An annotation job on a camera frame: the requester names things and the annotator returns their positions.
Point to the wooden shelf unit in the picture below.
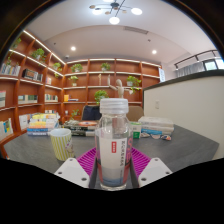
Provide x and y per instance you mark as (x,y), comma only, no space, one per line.
(83,83)

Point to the black curtain rail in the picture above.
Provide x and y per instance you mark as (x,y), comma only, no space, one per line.
(195,56)

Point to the white wall socket plate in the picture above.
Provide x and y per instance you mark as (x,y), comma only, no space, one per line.
(157,104)

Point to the ceiling air vent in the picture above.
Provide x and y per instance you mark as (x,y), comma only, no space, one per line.
(136,30)

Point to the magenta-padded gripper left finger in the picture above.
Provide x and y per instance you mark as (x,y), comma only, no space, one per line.
(71,171)

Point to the window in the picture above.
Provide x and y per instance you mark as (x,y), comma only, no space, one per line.
(213,64)

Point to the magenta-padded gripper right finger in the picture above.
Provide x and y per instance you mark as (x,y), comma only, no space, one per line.
(154,171)

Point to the round recessed ceiling light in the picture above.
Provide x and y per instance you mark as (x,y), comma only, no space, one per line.
(73,48)
(154,52)

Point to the small colourful oval badge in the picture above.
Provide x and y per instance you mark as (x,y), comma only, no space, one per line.
(144,135)
(166,137)
(155,136)

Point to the yellow striped white cup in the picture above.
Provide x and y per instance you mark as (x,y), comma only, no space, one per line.
(61,145)

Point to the tan chair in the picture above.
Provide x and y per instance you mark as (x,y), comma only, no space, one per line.
(136,113)

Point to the white book stack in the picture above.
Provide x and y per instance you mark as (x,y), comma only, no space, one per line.
(156,124)

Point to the small green white box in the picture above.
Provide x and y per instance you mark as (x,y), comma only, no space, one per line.
(136,130)

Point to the clear plastic water bottle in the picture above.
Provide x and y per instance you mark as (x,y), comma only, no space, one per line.
(113,150)

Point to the wooden artist mannequin figure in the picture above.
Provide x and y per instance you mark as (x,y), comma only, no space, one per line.
(119,87)

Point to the colourful book stack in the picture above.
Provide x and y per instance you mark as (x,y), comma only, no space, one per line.
(41,125)

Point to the dark chair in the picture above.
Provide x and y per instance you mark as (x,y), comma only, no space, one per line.
(90,113)

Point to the branched ceiling lamp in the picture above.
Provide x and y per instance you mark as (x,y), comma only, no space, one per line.
(114,20)

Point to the grey curtain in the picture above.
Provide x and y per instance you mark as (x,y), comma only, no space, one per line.
(190,70)

